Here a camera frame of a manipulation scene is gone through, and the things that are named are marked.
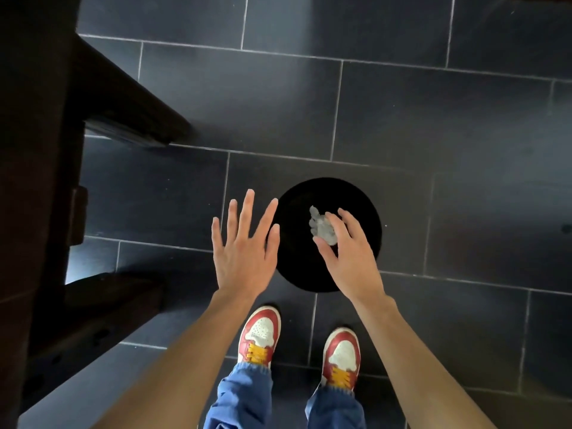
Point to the person's left hand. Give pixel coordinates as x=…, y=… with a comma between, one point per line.
x=241, y=263

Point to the person's left forearm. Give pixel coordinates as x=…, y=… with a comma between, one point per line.
x=187, y=370

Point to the red and white sneaker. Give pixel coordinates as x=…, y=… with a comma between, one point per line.
x=261, y=332
x=343, y=357

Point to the person's right forearm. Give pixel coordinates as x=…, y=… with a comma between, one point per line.
x=415, y=370

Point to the dark wooden table frame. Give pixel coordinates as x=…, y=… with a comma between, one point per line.
x=35, y=174

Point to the red and white right sneaker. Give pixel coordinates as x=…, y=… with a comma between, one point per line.
x=343, y=357

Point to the person's left little finger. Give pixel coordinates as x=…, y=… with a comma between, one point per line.
x=217, y=234

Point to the person's right middle finger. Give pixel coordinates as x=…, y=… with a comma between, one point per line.
x=353, y=222

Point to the person's left thumb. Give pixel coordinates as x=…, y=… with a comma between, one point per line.
x=273, y=243

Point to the person's right hand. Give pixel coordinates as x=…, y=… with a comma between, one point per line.
x=355, y=263

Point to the blue jeans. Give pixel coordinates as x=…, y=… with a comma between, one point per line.
x=243, y=397

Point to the grey paper wad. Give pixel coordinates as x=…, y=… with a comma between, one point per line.
x=321, y=227

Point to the person's right thumb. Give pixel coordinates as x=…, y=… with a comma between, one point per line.
x=325, y=252

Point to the red and white left sneaker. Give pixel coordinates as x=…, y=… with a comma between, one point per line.
x=261, y=332

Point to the round black waste bin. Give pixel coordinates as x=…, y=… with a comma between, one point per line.
x=304, y=263

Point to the person's left middle finger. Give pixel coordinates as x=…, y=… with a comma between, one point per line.
x=246, y=214

